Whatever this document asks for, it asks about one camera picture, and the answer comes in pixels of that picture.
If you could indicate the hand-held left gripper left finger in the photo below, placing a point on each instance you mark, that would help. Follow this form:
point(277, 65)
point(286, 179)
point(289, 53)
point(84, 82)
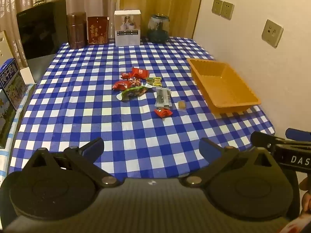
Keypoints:
point(93, 148)

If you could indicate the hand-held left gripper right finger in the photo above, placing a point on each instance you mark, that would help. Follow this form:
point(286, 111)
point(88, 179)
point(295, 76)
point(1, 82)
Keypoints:
point(209, 148)

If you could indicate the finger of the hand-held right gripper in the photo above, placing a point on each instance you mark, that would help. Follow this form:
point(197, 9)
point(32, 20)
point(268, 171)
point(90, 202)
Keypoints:
point(297, 133)
point(261, 138)

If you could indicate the small brown round candy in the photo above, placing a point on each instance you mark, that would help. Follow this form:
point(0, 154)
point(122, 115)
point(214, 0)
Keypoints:
point(181, 105)

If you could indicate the small red snack packet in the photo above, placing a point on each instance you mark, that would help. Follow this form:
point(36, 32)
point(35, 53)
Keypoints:
point(163, 112)

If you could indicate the orange plastic tray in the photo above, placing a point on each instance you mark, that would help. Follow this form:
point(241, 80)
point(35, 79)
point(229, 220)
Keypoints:
point(226, 89)

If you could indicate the green white snack packet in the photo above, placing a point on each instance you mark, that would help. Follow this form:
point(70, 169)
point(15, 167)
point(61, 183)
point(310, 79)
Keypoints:
point(133, 92)

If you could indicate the red pillow snack packet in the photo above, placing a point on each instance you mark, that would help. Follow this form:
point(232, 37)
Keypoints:
point(121, 85)

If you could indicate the clear dark stick packet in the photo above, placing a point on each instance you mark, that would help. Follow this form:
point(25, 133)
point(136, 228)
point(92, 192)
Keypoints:
point(162, 97)

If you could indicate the red patterned snack packet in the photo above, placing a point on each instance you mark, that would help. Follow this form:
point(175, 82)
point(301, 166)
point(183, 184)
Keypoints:
point(135, 81)

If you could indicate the small red twisted candy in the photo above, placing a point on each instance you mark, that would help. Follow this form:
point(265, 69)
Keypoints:
point(126, 75)

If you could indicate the yellow green candy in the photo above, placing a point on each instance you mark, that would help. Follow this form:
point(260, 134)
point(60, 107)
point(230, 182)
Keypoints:
point(157, 80)

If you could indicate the square red snack packet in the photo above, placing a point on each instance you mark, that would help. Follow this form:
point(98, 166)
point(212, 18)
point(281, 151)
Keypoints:
point(140, 72)

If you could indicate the person's right hand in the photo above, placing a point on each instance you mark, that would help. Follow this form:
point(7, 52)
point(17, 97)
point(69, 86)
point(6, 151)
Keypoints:
point(306, 199)

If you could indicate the blue white checkered tablecloth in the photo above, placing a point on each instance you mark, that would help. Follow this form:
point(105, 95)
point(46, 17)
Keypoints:
point(97, 116)

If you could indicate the small white paper box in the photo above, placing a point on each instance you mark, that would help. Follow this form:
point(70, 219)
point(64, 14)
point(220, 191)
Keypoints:
point(27, 75)

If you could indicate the blue milk carton box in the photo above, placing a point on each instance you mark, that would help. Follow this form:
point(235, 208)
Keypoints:
point(9, 89)

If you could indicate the brown metal tin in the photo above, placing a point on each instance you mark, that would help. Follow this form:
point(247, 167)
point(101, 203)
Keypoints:
point(76, 31)

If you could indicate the red gold printed tin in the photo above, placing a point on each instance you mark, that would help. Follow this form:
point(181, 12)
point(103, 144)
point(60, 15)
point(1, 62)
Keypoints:
point(97, 30)

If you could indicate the white cardboard box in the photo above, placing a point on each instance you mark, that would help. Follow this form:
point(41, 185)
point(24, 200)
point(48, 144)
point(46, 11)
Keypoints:
point(127, 29)

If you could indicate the glass jar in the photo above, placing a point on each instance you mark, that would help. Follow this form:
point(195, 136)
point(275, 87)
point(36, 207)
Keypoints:
point(158, 29)

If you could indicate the black flat panel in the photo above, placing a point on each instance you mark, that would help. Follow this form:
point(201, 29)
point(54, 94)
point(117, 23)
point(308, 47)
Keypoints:
point(41, 29)

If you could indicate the white plastic panel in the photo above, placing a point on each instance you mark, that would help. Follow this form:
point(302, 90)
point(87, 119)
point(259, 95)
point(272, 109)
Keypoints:
point(4, 48)

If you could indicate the large beige wall socket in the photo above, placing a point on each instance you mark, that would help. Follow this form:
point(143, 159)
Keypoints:
point(272, 32)

